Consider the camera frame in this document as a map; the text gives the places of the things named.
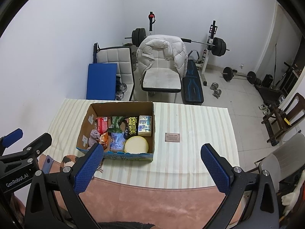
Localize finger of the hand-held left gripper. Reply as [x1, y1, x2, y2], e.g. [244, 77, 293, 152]
[0, 133, 52, 164]
[0, 128, 23, 156]

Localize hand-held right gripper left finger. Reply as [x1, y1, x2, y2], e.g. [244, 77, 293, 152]
[25, 143, 104, 229]

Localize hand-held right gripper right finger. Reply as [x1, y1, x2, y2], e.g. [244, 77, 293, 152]
[201, 144, 279, 229]

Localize grey fabric bundle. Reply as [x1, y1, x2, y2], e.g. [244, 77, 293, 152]
[89, 129, 101, 148]

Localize orange snack packet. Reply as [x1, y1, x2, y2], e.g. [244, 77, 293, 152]
[100, 134, 110, 149]

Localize clear blue packet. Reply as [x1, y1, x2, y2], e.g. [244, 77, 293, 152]
[110, 132, 126, 152]

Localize cardboard box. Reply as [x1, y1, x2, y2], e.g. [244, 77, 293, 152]
[76, 101, 156, 161]

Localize red packet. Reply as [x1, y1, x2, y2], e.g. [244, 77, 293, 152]
[96, 117, 111, 134]

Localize round yellow sponge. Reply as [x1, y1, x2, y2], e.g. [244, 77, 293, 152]
[124, 135, 149, 153]

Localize green packet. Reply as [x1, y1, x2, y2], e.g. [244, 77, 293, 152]
[107, 116, 128, 133]

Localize black yellow wipes packet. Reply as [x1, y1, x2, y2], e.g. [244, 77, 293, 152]
[127, 116, 139, 137]

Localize white blue tissue pack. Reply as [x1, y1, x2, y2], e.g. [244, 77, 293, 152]
[138, 115, 152, 137]

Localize person's left forearm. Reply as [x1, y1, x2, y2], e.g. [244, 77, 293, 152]
[12, 194, 26, 223]

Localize blue smartphone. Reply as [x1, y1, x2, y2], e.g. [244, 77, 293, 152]
[43, 155, 53, 174]

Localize person's dark fleece clothing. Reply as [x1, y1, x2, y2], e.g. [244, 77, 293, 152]
[98, 221, 158, 229]

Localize grey folding chair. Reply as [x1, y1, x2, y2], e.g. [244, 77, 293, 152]
[254, 134, 305, 191]

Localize white plush toy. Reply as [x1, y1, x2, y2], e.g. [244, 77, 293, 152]
[281, 172, 305, 216]

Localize black blue weight bench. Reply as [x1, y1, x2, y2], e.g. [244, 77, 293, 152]
[182, 61, 205, 105]

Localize chrome weights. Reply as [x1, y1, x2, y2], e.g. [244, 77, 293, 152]
[116, 75, 127, 101]

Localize blue folded mat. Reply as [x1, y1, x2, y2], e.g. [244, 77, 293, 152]
[86, 63, 118, 100]

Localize short barbell with black plates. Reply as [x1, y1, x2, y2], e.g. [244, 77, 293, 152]
[221, 67, 258, 85]

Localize dark wooden chair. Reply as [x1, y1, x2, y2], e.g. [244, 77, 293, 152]
[261, 93, 305, 146]

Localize black box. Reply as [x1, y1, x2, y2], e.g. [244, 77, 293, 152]
[261, 75, 273, 87]

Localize white padded chair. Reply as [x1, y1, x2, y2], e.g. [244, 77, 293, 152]
[140, 50, 183, 103]

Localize white barbell rack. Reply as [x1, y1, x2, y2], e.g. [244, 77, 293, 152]
[148, 11, 218, 86]

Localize white quilted chair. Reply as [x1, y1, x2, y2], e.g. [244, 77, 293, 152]
[96, 46, 135, 101]

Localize black pole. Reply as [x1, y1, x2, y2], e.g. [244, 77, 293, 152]
[274, 43, 278, 86]

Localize white puffer jacket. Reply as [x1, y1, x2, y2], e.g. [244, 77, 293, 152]
[137, 35, 189, 79]

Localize long barbell with black plates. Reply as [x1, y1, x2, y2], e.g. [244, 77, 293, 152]
[124, 28, 230, 57]

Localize black exercise frame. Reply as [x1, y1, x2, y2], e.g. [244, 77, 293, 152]
[274, 62, 301, 93]

